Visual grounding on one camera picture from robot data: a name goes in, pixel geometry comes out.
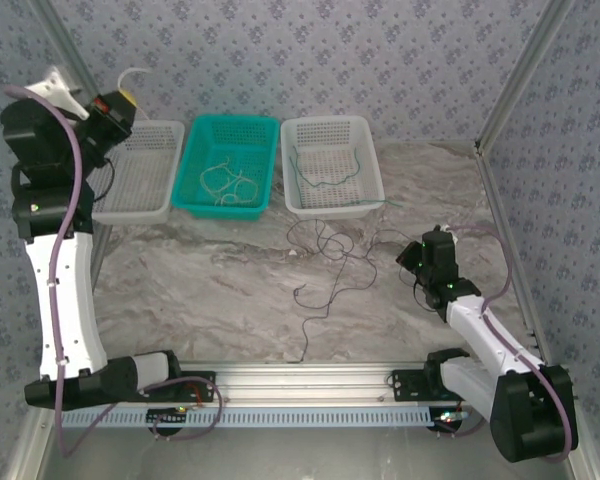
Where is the white slotted cable duct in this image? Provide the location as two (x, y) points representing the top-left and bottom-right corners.
(59, 405), (439, 429)

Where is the black controller board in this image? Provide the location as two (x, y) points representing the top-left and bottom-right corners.
(429, 407), (474, 436)
(146, 407), (191, 441)

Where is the white perforated plastic basket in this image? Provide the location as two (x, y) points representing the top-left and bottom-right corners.
(279, 115), (386, 221)
(90, 119), (186, 226)

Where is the teal perforated plastic basket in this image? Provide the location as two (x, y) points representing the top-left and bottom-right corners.
(171, 113), (281, 222)

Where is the thin white cable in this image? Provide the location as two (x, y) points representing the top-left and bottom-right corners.
(118, 68), (154, 96)
(199, 155), (241, 202)
(219, 169), (261, 207)

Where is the thin green cable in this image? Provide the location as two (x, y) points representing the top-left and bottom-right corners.
(288, 144), (365, 190)
(348, 197), (405, 210)

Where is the aluminium frame post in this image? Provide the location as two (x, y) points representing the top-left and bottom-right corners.
(29, 0), (104, 126)
(473, 0), (577, 151)

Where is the long aluminium base rail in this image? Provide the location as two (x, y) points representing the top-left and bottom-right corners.
(169, 362), (501, 407)

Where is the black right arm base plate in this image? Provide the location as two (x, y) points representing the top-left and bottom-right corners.
(390, 368), (444, 404)

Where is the mauve right arm hose cable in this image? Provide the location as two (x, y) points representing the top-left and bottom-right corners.
(444, 223), (580, 461)

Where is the aluminium table side rail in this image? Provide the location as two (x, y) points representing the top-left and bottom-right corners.
(88, 222), (112, 301)
(474, 142), (554, 366)

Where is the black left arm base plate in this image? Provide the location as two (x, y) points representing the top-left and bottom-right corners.
(177, 369), (217, 402)

